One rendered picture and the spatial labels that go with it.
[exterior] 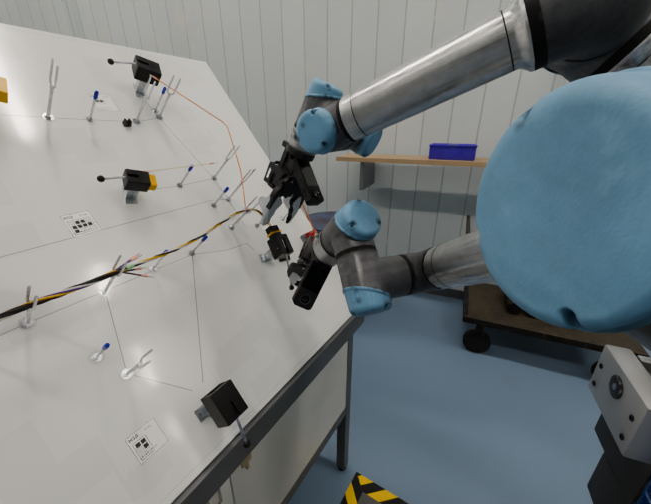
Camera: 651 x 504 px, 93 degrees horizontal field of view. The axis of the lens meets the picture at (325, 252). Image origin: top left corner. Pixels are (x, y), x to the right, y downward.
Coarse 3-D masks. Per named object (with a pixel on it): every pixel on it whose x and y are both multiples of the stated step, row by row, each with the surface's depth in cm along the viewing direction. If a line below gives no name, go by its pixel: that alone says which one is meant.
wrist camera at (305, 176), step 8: (296, 160) 74; (296, 168) 74; (304, 168) 74; (296, 176) 74; (304, 176) 73; (312, 176) 75; (304, 184) 73; (312, 184) 74; (304, 192) 73; (312, 192) 73; (320, 192) 75; (312, 200) 72; (320, 200) 74
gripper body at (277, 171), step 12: (288, 144) 73; (288, 156) 76; (300, 156) 72; (312, 156) 74; (276, 168) 76; (288, 168) 76; (264, 180) 79; (276, 180) 77; (288, 180) 74; (288, 192) 77; (300, 192) 80
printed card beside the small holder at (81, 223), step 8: (64, 216) 59; (72, 216) 60; (80, 216) 61; (88, 216) 62; (72, 224) 59; (80, 224) 60; (88, 224) 61; (96, 224) 62; (72, 232) 59; (80, 232) 60; (88, 232) 61
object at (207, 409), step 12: (228, 384) 56; (204, 396) 56; (216, 396) 53; (228, 396) 55; (240, 396) 56; (204, 408) 59; (216, 408) 53; (228, 408) 54; (240, 408) 55; (216, 420) 55; (228, 420) 53
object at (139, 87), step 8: (136, 56) 77; (112, 64) 75; (136, 64) 77; (144, 64) 78; (152, 64) 80; (136, 72) 77; (144, 72) 78; (152, 72) 79; (160, 72) 80; (144, 80) 80; (152, 80) 81; (136, 88) 83; (144, 88) 83; (136, 96) 83
